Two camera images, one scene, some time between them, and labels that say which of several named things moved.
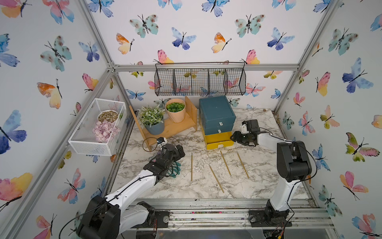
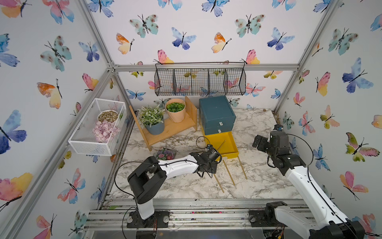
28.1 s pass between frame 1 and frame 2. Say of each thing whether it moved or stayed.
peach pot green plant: stayed
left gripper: moved
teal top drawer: stayed
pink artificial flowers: stayed
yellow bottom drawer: moved
